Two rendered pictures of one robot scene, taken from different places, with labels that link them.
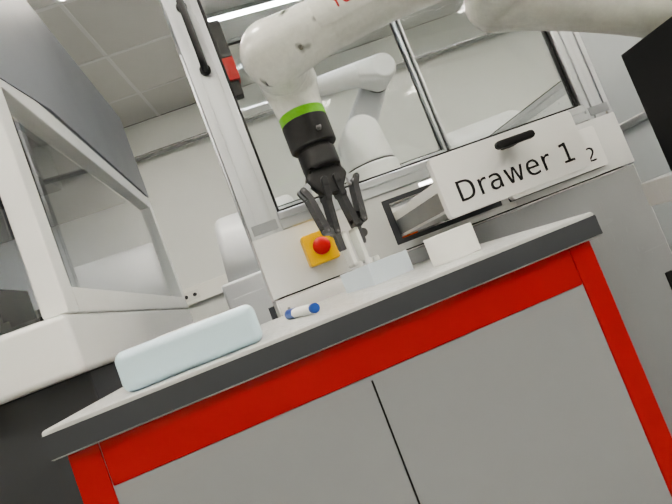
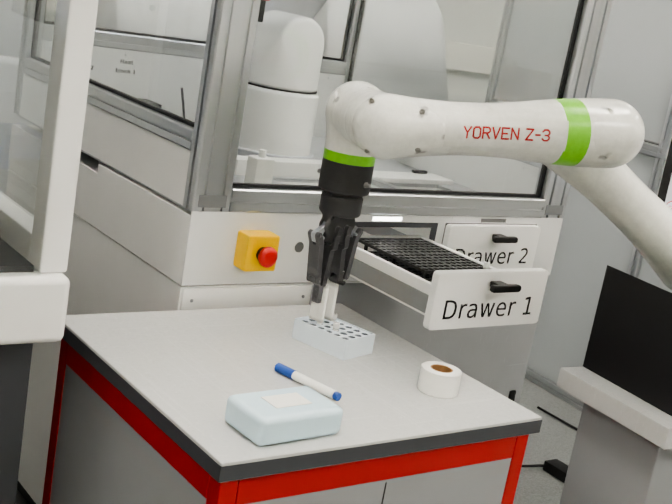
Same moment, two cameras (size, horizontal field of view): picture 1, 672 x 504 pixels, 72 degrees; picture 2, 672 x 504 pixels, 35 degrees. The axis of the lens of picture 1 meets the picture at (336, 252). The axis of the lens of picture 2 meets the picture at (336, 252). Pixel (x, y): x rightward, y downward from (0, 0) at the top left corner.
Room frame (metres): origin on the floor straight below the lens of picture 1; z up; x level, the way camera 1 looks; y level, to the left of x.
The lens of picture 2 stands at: (-0.76, 0.85, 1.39)
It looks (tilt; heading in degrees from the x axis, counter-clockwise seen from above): 14 degrees down; 332
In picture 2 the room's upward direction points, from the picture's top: 10 degrees clockwise
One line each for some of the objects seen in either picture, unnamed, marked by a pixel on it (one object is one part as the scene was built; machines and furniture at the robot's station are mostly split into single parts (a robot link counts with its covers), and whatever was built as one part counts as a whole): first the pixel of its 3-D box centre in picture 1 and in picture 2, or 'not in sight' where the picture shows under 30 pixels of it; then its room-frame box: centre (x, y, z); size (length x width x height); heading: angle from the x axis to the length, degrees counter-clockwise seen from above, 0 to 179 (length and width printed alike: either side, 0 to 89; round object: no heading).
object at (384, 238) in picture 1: (403, 229); (277, 192); (1.62, -0.25, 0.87); 1.02 x 0.95 x 0.14; 100
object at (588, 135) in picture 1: (552, 162); (490, 248); (1.19, -0.60, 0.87); 0.29 x 0.02 x 0.11; 100
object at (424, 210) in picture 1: (464, 196); (416, 269); (1.03, -0.31, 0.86); 0.40 x 0.26 x 0.06; 10
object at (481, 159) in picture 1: (510, 163); (487, 298); (0.82, -0.35, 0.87); 0.29 x 0.02 x 0.11; 100
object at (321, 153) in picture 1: (323, 172); (338, 217); (0.89, -0.03, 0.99); 0.08 x 0.07 x 0.09; 114
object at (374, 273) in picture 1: (375, 272); (333, 335); (0.86, -0.05, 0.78); 0.12 x 0.08 x 0.04; 24
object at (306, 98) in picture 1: (290, 88); (357, 122); (0.88, -0.03, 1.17); 0.13 x 0.11 x 0.14; 174
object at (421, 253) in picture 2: not in sight; (420, 268); (1.02, -0.31, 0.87); 0.22 x 0.18 x 0.06; 10
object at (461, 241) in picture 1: (451, 244); (439, 379); (0.66, -0.16, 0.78); 0.07 x 0.07 x 0.04
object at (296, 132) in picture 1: (309, 137); (343, 176); (0.89, -0.03, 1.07); 0.12 x 0.09 x 0.06; 24
